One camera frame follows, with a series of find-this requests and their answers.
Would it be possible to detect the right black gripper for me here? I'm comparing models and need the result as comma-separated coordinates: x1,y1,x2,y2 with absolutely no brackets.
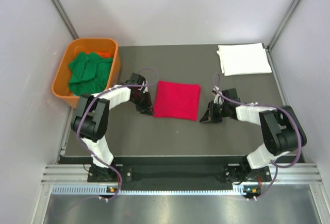
200,100,229,123

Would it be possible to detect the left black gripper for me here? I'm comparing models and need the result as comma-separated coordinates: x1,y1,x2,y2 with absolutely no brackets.
130,90,154,115

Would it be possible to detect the red polo shirt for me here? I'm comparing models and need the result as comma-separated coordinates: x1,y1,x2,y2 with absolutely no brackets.
153,81,201,121

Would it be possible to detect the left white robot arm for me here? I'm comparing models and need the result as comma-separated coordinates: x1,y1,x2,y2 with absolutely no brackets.
71,73,154,182

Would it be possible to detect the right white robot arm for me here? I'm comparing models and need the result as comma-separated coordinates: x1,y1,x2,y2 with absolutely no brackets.
200,87,307,184

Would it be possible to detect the orange t shirt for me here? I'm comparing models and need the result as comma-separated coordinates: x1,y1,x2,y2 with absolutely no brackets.
86,51,113,58

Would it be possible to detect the green t shirt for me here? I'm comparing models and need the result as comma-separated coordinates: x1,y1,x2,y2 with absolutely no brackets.
68,52,113,96

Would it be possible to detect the folded white t shirt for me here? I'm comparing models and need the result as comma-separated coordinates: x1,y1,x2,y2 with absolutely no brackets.
217,43,272,76

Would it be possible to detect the orange plastic bin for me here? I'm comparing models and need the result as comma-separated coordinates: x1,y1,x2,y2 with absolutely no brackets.
52,38,121,108

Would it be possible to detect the grey slotted cable duct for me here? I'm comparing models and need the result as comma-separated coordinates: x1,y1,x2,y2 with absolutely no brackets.
52,185,257,196

